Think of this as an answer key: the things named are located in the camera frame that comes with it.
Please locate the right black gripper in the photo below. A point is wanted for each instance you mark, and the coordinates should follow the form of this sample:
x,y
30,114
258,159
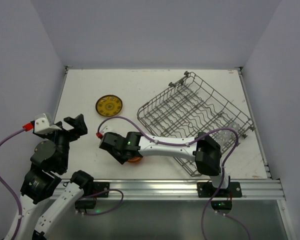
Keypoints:
x,y
109,144

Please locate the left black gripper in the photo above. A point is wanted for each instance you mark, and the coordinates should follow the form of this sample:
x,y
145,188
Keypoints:
x,y
70,128

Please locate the orange bowl front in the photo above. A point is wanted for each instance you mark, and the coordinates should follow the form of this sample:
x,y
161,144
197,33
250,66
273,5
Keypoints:
x,y
134,160

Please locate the yellow patterned plate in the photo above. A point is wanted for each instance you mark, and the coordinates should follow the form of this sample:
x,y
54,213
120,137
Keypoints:
x,y
109,106

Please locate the grey wire dish rack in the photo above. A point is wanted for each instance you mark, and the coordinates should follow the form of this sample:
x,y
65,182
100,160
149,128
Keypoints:
x,y
181,103

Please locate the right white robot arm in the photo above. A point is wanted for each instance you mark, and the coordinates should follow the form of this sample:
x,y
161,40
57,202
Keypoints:
x,y
202,149

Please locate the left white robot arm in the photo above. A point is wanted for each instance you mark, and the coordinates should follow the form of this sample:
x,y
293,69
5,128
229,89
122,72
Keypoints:
x,y
48,163

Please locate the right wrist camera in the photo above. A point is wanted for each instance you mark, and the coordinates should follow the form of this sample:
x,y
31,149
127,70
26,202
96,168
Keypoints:
x,y
105,129

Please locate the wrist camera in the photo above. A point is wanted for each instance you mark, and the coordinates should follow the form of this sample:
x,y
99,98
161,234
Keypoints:
x,y
105,129
43,124

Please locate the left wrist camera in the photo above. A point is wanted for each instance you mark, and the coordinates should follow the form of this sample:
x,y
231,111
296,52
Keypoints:
x,y
43,124

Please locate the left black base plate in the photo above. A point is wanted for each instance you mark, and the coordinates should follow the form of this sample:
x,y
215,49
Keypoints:
x,y
98,186

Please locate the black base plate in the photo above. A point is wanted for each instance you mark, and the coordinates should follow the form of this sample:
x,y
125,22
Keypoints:
x,y
206,190
98,186

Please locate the aluminium mounting rail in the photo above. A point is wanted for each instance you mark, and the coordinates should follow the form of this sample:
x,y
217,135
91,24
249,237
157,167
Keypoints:
x,y
190,189

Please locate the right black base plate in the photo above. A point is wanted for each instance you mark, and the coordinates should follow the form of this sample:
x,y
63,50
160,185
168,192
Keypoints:
x,y
206,190

